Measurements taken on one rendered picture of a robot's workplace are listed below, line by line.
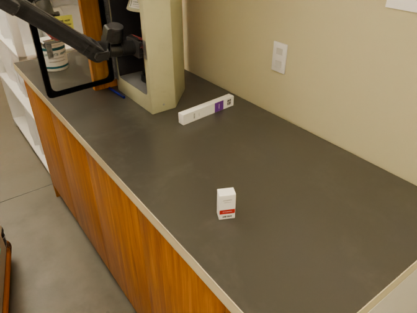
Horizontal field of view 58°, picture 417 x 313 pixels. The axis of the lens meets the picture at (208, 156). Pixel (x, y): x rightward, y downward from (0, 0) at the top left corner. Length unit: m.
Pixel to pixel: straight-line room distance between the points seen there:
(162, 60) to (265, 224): 0.78
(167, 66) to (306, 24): 0.53
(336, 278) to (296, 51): 0.84
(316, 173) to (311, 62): 0.42
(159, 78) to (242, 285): 0.91
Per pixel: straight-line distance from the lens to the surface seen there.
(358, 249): 1.01
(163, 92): 1.54
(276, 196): 1.11
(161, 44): 1.48
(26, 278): 2.31
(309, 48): 1.42
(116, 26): 1.50
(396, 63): 1.24
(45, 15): 1.37
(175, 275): 1.17
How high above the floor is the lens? 1.62
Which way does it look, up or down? 33 degrees down
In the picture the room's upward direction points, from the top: straight up
